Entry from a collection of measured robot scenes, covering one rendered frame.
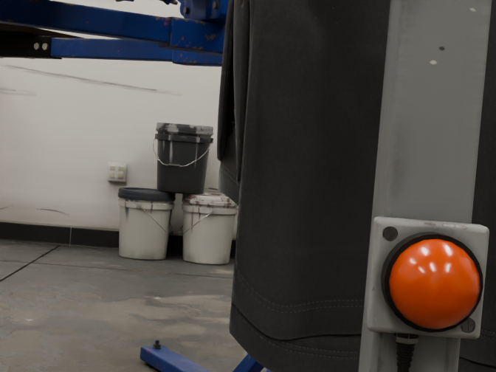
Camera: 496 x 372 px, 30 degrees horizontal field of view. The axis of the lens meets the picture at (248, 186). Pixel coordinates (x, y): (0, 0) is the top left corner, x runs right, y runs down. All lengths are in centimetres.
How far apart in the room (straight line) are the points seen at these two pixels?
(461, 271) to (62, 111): 509
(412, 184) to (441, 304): 6
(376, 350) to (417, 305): 5
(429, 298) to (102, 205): 505
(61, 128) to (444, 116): 505
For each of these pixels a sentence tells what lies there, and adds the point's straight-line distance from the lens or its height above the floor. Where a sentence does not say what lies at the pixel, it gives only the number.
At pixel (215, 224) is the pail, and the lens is 500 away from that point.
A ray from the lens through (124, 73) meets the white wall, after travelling 538.
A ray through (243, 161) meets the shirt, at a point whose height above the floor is 69.
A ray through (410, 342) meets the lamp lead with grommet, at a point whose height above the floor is 62.
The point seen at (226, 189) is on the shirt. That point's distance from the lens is 78.
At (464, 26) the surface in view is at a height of 76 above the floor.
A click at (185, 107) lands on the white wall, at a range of 534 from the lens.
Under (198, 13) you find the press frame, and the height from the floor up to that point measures 94.
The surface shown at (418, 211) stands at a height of 68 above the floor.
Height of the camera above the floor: 71
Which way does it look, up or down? 3 degrees down
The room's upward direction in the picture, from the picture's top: 5 degrees clockwise
